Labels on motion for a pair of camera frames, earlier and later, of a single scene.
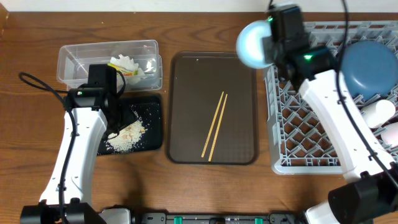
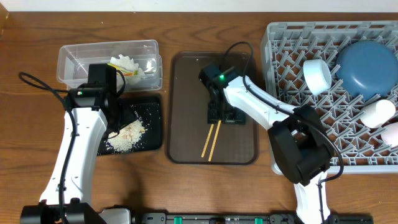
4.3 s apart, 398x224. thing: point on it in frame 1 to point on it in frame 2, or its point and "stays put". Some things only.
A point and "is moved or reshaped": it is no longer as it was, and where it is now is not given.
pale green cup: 376,114 stays put
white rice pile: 128,137 stays put
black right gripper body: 270,50 to 225,117
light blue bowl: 250,46 is moved or reshaped
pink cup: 390,135 stays put
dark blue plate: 370,70 stays put
